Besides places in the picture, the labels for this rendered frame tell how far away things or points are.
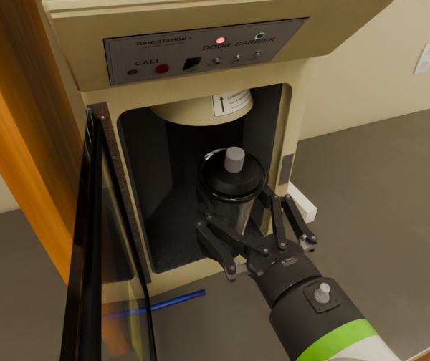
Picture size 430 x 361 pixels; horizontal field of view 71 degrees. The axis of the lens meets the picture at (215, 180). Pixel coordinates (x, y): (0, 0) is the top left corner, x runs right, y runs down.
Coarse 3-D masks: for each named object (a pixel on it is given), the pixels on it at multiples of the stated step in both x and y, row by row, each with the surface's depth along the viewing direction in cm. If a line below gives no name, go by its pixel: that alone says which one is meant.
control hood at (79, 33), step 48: (48, 0) 19; (96, 0) 20; (144, 0) 21; (192, 0) 22; (240, 0) 23; (288, 0) 25; (336, 0) 27; (384, 0) 30; (96, 48) 24; (288, 48) 35
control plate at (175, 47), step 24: (240, 24) 27; (264, 24) 28; (288, 24) 29; (120, 48) 25; (144, 48) 26; (168, 48) 27; (192, 48) 28; (216, 48) 30; (240, 48) 31; (264, 48) 33; (120, 72) 29; (144, 72) 30; (168, 72) 32; (192, 72) 34
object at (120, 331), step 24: (120, 216) 39; (120, 240) 35; (72, 264) 18; (120, 264) 32; (72, 288) 17; (120, 288) 29; (72, 312) 16; (120, 312) 27; (144, 312) 47; (72, 336) 15; (120, 336) 25; (144, 336) 42; (72, 360) 14; (120, 360) 23; (144, 360) 37
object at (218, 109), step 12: (216, 96) 44; (228, 96) 44; (240, 96) 46; (156, 108) 47; (168, 108) 45; (180, 108) 44; (192, 108) 44; (204, 108) 44; (216, 108) 44; (228, 108) 45; (240, 108) 46; (168, 120) 46; (180, 120) 45; (192, 120) 44; (204, 120) 44; (216, 120) 45; (228, 120) 45
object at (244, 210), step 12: (252, 156) 50; (204, 180) 46; (264, 180) 46; (216, 192) 44; (252, 192) 45; (216, 204) 47; (228, 204) 46; (240, 204) 47; (252, 204) 50; (216, 216) 50; (228, 216) 49; (240, 216) 50; (240, 228) 53
